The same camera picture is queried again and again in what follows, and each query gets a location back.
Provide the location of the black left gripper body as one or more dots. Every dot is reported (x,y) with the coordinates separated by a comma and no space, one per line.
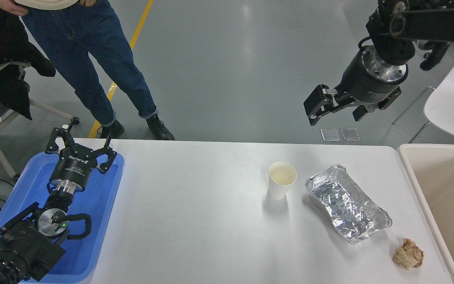
(71,167)

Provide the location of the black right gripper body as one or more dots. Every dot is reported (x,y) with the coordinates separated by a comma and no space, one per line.
(363,85)

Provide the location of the white paper cup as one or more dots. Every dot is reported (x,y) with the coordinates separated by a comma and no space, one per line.
(280,189)

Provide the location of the person's hand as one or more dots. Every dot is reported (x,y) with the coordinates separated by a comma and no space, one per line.
(87,2)
(12,8)

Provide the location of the clear rectangular floor plate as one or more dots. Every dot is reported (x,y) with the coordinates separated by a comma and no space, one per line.
(350,134)
(330,134)

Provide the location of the blue plastic tray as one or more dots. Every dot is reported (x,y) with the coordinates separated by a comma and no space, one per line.
(101,205)

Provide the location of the standing person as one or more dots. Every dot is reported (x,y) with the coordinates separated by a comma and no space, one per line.
(77,59)

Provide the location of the crumpled silver foil tray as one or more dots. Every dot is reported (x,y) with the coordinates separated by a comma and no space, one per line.
(345,205)

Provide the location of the large pale bin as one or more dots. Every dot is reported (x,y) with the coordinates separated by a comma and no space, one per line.
(447,197)

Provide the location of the crumpled tan paper ball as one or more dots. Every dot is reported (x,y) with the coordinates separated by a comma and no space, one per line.
(408,254)

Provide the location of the white frame chair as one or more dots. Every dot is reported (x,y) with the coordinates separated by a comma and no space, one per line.
(49,109)

